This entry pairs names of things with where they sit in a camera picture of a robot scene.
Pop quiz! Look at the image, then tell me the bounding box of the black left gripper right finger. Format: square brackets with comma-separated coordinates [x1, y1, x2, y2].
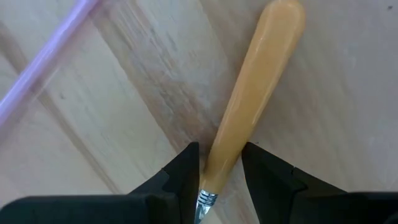
[241, 141, 398, 224]

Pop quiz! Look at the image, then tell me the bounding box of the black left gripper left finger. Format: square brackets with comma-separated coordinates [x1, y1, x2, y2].
[0, 141, 200, 224]

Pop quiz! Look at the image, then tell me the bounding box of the spoon with orange handle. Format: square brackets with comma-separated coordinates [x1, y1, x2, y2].
[193, 0, 307, 224]

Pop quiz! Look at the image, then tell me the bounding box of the pink drinking straw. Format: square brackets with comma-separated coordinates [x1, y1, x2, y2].
[0, 0, 101, 127]

